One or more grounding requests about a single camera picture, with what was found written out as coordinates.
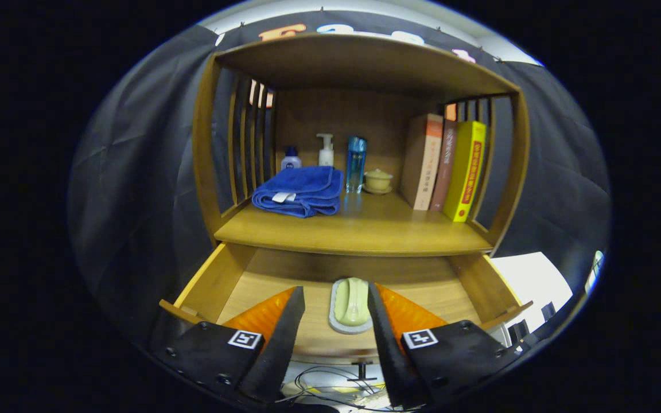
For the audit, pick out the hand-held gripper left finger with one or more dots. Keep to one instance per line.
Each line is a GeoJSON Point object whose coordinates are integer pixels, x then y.
{"type": "Point", "coordinates": [276, 350]}

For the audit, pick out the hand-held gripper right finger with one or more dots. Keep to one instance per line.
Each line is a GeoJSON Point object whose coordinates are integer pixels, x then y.
{"type": "Point", "coordinates": [391, 350]}

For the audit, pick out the black drawer knob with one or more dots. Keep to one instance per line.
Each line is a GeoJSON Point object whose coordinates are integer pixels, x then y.
{"type": "Point", "coordinates": [362, 367]}

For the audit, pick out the grey soap dish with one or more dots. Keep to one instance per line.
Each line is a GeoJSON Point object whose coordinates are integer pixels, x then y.
{"type": "Point", "coordinates": [342, 328]}

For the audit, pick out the green soap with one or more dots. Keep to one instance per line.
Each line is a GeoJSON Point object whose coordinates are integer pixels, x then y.
{"type": "Point", "coordinates": [350, 301]}

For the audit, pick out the wooden drawer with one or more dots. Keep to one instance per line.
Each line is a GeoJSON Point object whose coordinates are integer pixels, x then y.
{"type": "Point", "coordinates": [307, 287]}

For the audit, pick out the wooden countertop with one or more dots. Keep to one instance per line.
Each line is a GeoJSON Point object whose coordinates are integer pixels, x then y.
{"type": "Point", "coordinates": [365, 229]}

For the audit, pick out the wooden cabinet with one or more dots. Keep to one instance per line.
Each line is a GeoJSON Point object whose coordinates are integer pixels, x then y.
{"type": "Point", "coordinates": [365, 63]}

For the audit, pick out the white box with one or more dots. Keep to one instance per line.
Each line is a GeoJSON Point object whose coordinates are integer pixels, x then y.
{"type": "Point", "coordinates": [531, 281]}

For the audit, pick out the folded blue towel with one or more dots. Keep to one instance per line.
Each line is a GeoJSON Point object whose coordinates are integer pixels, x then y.
{"type": "Point", "coordinates": [302, 189]}

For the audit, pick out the yellow lidded teacup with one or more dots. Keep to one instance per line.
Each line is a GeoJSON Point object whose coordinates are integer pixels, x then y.
{"type": "Point", "coordinates": [377, 180]}

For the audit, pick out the brown book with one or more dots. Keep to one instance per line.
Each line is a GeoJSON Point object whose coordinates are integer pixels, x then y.
{"type": "Point", "coordinates": [444, 172]}

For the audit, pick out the blue glass bottle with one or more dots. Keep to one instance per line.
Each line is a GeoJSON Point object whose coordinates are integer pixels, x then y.
{"type": "Point", "coordinates": [356, 166]}

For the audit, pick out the beige orange book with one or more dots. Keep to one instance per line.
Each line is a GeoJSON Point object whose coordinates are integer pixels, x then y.
{"type": "Point", "coordinates": [428, 166]}

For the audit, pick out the small blue capped bottle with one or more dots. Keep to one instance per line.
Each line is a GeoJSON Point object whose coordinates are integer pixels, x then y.
{"type": "Point", "coordinates": [291, 160]}

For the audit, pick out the yellow book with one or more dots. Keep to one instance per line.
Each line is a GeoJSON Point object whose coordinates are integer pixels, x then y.
{"type": "Point", "coordinates": [465, 172]}

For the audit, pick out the white pump bottle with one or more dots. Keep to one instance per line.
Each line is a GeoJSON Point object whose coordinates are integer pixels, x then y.
{"type": "Point", "coordinates": [326, 155]}

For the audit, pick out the black backdrop cloth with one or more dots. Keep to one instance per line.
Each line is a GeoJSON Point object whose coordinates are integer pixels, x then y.
{"type": "Point", "coordinates": [135, 172]}

